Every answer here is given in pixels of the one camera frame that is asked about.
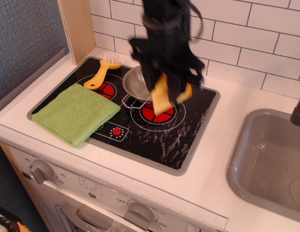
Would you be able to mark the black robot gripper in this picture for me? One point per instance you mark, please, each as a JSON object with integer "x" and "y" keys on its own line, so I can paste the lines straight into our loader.
{"x": 168, "y": 51}

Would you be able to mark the yellow toy cheese wedge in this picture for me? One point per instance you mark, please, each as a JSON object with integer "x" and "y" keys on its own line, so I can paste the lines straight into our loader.
{"x": 160, "y": 96}

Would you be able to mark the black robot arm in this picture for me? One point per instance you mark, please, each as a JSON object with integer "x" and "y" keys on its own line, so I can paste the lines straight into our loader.
{"x": 165, "y": 14}

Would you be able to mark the black toy stove top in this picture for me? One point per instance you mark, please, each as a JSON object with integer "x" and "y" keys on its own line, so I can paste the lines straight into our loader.
{"x": 165, "y": 142}

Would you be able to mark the small steel wok pan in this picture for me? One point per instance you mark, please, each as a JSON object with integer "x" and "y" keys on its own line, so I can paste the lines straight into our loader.
{"x": 134, "y": 84}

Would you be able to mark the yellow dish brush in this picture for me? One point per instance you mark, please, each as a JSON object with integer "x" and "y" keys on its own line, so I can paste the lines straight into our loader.
{"x": 109, "y": 62}

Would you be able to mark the green microfiber cloth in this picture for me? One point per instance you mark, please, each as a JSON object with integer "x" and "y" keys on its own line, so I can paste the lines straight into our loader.
{"x": 75, "y": 114}

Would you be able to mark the grey toy sink basin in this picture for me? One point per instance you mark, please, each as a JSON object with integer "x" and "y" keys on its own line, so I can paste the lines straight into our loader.
{"x": 265, "y": 165}

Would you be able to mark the grey right oven knob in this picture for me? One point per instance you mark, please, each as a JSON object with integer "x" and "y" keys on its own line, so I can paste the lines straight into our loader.
{"x": 139, "y": 215}

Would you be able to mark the grey oven knob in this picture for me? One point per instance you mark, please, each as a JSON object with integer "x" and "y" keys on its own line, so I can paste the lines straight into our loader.
{"x": 41, "y": 171}
{"x": 139, "y": 215}

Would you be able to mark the grey faucet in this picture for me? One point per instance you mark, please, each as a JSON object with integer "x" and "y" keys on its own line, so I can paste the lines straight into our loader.
{"x": 295, "y": 116}

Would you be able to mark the grey left oven knob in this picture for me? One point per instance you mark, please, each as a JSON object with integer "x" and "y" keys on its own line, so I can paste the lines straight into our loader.
{"x": 41, "y": 171}

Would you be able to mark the orange black striped object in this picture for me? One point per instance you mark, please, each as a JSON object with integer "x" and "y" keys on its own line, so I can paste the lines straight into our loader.
{"x": 7, "y": 225}

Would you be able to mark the wooden side post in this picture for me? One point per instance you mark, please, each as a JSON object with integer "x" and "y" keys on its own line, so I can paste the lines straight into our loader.
{"x": 78, "y": 27}

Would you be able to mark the grey oven door handle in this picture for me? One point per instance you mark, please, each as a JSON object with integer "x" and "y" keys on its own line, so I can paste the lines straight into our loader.
{"x": 82, "y": 224}

